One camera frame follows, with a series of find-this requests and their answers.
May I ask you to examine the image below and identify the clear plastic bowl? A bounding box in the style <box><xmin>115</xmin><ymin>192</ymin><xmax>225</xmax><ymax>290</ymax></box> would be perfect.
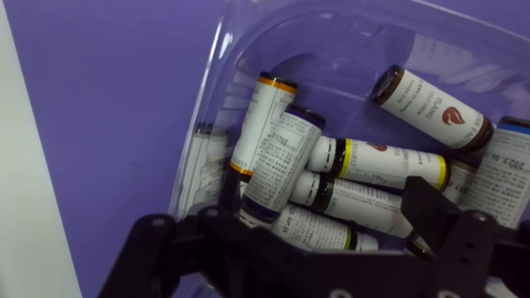
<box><xmin>168</xmin><ymin>0</ymin><xmax>530</xmax><ymax>298</ymax></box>

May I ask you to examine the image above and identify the orange banded white bottle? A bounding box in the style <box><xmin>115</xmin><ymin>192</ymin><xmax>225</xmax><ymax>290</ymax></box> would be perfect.
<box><xmin>229</xmin><ymin>71</ymin><xmax>298</xmax><ymax>181</ymax></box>

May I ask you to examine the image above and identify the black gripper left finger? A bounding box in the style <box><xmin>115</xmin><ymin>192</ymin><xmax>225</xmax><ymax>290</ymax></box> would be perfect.
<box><xmin>98</xmin><ymin>171</ymin><xmax>247</xmax><ymax>298</ymax></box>

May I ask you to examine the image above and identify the yellow banded white bottle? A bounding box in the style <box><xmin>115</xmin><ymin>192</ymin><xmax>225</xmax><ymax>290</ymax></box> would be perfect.
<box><xmin>307</xmin><ymin>136</ymin><xmax>452</xmax><ymax>191</ymax></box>

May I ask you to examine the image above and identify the blue banded white bottle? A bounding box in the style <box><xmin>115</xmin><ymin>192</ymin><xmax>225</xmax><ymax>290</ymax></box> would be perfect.
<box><xmin>461</xmin><ymin>116</ymin><xmax>530</xmax><ymax>229</ymax></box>

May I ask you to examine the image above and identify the brown capped white bottle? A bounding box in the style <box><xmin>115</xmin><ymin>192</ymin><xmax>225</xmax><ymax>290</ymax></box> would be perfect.
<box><xmin>370</xmin><ymin>65</ymin><xmax>494</xmax><ymax>152</ymax></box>

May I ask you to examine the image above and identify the black banded white bottle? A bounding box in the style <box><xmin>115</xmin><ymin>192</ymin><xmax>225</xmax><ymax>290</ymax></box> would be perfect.
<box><xmin>290</xmin><ymin>171</ymin><xmax>434</xmax><ymax>257</ymax></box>

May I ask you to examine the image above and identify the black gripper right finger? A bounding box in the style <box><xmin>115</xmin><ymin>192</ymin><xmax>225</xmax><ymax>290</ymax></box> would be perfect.
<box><xmin>401</xmin><ymin>177</ymin><xmax>530</xmax><ymax>298</ymax></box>

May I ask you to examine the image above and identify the dark capped white bottle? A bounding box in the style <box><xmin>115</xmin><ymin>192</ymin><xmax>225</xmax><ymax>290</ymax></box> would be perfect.
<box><xmin>242</xmin><ymin>106</ymin><xmax>327</xmax><ymax>222</ymax></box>

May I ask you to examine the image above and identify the green banded white bottle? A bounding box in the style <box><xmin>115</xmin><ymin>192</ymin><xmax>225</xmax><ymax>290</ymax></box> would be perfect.
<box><xmin>240</xmin><ymin>204</ymin><xmax>383</xmax><ymax>255</ymax></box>

